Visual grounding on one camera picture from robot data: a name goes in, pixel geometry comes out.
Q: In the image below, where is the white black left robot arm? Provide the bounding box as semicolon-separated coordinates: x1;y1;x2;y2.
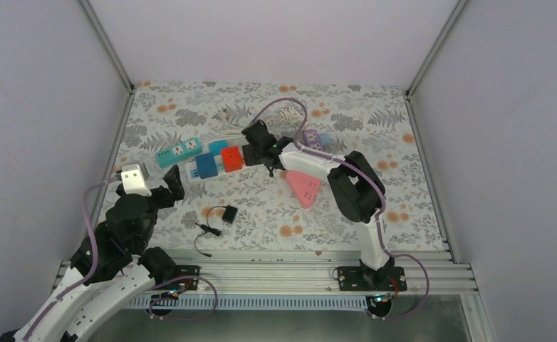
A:
0;164;185;341

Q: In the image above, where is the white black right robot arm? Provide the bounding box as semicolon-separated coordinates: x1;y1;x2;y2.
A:
241;120;395;290

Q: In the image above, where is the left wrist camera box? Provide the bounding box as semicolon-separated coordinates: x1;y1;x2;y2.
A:
120;163;152;197

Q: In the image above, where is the aluminium corner frame rail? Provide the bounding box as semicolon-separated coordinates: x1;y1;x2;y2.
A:
77;0;134;93

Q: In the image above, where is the pink power strip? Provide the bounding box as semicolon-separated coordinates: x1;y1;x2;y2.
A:
285;171;321;209

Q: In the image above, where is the white braided cable bundle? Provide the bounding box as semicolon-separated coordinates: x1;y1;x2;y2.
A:
278;106;308;125

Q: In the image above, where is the cyan flat plug adapter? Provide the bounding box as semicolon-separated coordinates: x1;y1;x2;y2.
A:
208;140;229;155

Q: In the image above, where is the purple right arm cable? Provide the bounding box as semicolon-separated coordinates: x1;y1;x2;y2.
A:
250;97;430;322

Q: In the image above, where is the orange cube socket adapter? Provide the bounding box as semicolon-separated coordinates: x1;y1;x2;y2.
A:
220;146;244;173

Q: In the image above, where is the black small charger with cable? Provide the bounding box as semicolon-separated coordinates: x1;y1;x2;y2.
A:
193;205;239;258

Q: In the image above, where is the white long power strip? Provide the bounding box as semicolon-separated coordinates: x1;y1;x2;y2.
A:
184;156;250;183

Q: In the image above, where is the blue cube socket adapter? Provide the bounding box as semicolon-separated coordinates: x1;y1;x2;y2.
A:
195;152;218;179

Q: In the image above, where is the purple power strip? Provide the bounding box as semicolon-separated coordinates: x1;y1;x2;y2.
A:
303;129;323;151

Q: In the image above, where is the aluminium front rail base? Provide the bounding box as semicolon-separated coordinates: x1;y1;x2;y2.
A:
51;250;479;310

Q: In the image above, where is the teal power strip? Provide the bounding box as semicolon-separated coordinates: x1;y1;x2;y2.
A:
155;138;202;168

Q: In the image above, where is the white coiled power cable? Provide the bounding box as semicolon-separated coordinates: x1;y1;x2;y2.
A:
202;107;261;145

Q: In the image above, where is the floral patterned table mat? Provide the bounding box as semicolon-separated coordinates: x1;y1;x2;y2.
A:
115;81;444;252

